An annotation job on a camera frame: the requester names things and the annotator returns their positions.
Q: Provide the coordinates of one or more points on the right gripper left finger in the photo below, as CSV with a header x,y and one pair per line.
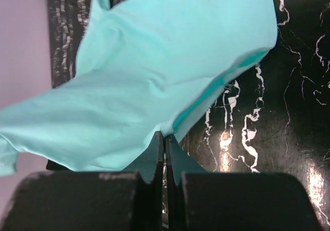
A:
x,y
147,213

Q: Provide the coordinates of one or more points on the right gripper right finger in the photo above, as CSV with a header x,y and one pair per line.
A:
x,y
188,197

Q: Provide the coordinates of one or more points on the turquoise t shirt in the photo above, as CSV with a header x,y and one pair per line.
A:
x,y
142,66

